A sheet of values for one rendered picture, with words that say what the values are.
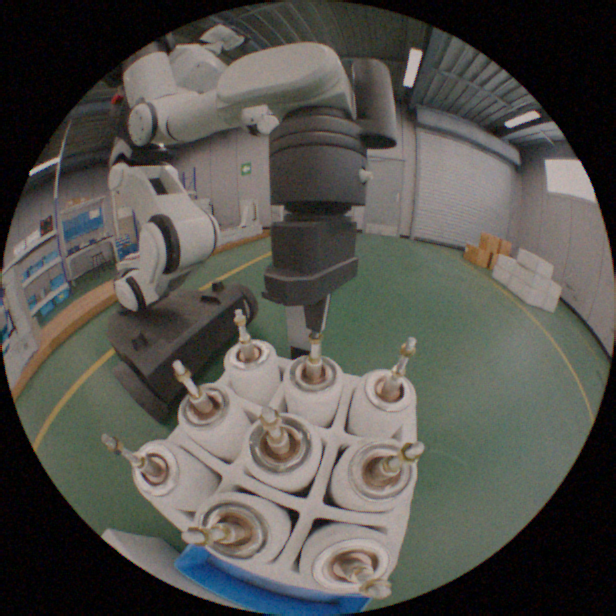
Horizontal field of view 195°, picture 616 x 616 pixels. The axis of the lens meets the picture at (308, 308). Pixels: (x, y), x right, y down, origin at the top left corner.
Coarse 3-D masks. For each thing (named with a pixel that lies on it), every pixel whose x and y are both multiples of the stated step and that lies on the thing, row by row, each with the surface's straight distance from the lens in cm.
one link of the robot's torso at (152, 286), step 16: (144, 240) 45; (160, 240) 41; (144, 256) 47; (160, 256) 42; (144, 272) 50; (160, 272) 45; (176, 272) 53; (192, 272) 59; (144, 288) 69; (160, 288) 53; (176, 288) 69; (144, 304) 74
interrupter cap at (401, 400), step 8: (368, 376) 29; (376, 376) 29; (384, 376) 30; (368, 384) 28; (376, 384) 28; (400, 384) 30; (408, 384) 30; (368, 392) 27; (376, 392) 28; (400, 392) 29; (408, 392) 29; (368, 400) 27; (376, 400) 27; (384, 400) 27; (392, 400) 28; (400, 400) 28; (408, 400) 28; (384, 408) 26; (392, 408) 27; (400, 408) 27
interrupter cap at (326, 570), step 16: (336, 544) 22; (352, 544) 23; (368, 544) 23; (384, 544) 24; (320, 560) 23; (336, 560) 23; (368, 560) 24; (384, 560) 24; (320, 576) 24; (336, 576) 24
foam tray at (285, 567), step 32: (224, 384) 39; (352, 384) 37; (256, 416) 35; (192, 448) 35; (224, 480) 31; (256, 480) 38; (320, 480) 29; (192, 512) 39; (320, 512) 29; (352, 512) 30; (384, 512) 34; (288, 544) 30; (288, 576) 32
